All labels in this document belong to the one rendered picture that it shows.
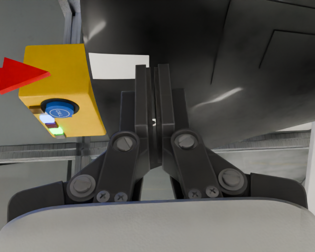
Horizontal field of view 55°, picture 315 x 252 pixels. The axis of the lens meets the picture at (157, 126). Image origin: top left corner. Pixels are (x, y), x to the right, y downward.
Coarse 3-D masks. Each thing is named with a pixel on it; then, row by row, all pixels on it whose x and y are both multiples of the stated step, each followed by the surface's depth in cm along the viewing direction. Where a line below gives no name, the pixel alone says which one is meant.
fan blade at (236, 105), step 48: (96, 0) 14; (144, 0) 14; (192, 0) 14; (240, 0) 14; (288, 0) 14; (96, 48) 16; (144, 48) 16; (192, 48) 16; (240, 48) 16; (288, 48) 16; (96, 96) 18; (192, 96) 19; (240, 96) 19; (288, 96) 20
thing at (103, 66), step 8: (96, 56) 16; (104, 56) 16; (112, 56) 16; (120, 56) 16; (128, 56) 16; (136, 56) 16; (144, 56) 16; (96, 64) 17; (104, 64) 17; (112, 64) 17; (120, 64) 17; (128, 64) 17; (136, 64) 17; (96, 72) 17; (104, 72) 17; (112, 72) 17; (120, 72) 17; (128, 72) 17
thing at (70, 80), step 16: (32, 48) 45; (48, 48) 45; (64, 48) 45; (80, 48) 45; (32, 64) 44; (48, 64) 44; (64, 64) 44; (80, 64) 44; (48, 80) 43; (64, 80) 43; (80, 80) 43; (32, 96) 42; (48, 96) 42; (64, 96) 42; (80, 96) 43; (80, 112) 47; (96, 112) 48; (48, 128) 52; (64, 128) 53; (80, 128) 53; (96, 128) 53
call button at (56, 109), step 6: (54, 102) 43; (60, 102) 43; (48, 108) 43; (54, 108) 43; (60, 108) 44; (66, 108) 44; (72, 108) 45; (48, 114) 45; (54, 114) 45; (60, 114) 45; (66, 114) 45; (72, 114) 46
